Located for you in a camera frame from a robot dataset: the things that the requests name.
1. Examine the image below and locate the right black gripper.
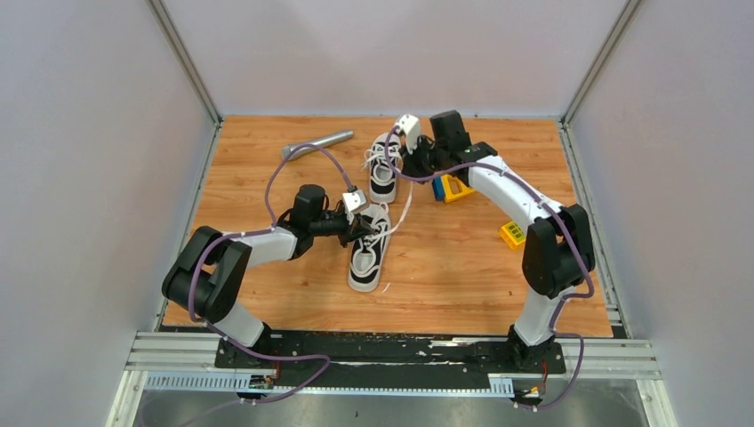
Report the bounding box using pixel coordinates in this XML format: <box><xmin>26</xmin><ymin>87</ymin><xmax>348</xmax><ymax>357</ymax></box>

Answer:
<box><xmin>398</xmin><ymin>134</ymin><xmax>447</xmax><ymax>187</ymax></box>

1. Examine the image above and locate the black white sneaker with laces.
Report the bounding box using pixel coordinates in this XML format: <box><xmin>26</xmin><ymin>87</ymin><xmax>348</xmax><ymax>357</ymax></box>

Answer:
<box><xmin>362</xmin><ymin>133</ymin><xmax>401</xmax><ymax>204</ymax></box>

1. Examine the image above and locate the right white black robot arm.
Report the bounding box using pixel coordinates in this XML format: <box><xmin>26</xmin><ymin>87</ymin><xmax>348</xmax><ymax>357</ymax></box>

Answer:
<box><xmin>390</xmin><ymin>110</ymin><xmax>596</xmax><ymax>372</ymax></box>

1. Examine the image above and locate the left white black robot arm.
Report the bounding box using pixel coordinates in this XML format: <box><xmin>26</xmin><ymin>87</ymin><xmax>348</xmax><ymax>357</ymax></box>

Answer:
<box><xmin>162</xmin><ymin>184</ymin><xmax>387</xmax><ymax>367</ymax></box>

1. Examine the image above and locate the blue toy block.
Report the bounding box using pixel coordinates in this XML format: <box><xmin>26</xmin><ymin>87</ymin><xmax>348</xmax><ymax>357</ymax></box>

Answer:
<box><xmin>431</xmin><ymin>178</ymin><xmax>445</xmax><ymax>201</ymax></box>

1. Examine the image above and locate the grey metal cylinder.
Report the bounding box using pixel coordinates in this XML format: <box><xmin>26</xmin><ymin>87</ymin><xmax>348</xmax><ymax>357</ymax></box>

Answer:
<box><xmin>280</xmin><ymin>130</ymin><xmax>355</xmax><ymax>160</ymax></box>

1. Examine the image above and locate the yellow green building block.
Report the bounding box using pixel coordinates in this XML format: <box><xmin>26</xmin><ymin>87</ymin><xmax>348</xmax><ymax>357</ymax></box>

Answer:
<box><xmin>498</xmin><ymin>221</ymin><xmax>526</xmax><ymax>251</ymax></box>

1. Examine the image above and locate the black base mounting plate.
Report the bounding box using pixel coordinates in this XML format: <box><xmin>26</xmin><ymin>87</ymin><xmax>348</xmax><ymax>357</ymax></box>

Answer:
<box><xmin>214</xmin><ymin>330</ymin><xmax>566</xmax><ymax>391</ymax></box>

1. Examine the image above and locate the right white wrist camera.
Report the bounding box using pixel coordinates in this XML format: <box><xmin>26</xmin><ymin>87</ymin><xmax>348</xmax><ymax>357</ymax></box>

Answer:
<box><xmin>393</xmin><ymin>114</ymin><xmax>422</xmax><ymax>154</ymax></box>

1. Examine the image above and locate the yellow toy handle piece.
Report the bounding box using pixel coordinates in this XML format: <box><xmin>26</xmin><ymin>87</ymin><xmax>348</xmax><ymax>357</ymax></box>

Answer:
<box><xmin>440</xmin><ymin>174</ymin><xmax>475</xmax><ymax>204</ymax></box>

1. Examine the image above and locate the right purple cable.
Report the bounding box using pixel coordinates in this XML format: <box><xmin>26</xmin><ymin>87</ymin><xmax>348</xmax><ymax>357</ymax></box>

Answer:
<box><xmin>383</xmin><ymin>126</ymin><xmax>596</xmax><ymax>412</ymax></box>

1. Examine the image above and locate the aluminium frame rail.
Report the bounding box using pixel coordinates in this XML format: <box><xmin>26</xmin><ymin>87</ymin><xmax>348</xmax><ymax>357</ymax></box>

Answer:
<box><xmin>109</xmin><ymin>328</ymin><xmax>677</xmax><ymax>426</ymax></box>

